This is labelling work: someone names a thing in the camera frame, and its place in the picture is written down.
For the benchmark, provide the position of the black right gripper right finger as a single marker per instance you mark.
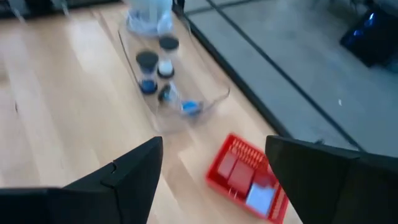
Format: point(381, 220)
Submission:
point(311, 174)

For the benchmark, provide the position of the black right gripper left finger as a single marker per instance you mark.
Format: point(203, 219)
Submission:
point(136, 180)

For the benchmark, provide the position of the pale blue plug charger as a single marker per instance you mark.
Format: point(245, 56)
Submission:
point(259, 199)

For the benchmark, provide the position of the red plug charger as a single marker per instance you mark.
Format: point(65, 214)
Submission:
point(241, 177)
point(227, 165)

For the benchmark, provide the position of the black hourglass blue sand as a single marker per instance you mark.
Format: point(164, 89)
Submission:
point(190, 107)
point(147, 60)

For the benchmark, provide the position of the black hourglass white sand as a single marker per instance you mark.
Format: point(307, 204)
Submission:
point(165, 67)

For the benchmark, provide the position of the red plastic basket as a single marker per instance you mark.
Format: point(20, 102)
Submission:
point(245, 146)

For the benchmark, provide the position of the clear plastic bin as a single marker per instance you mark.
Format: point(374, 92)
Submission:
point(192, 71)

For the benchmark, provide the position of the black device blue lights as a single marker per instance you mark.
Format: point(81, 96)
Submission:
point(370, 43)

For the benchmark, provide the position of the white cylindrical device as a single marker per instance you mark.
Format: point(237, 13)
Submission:
point(149, 6)

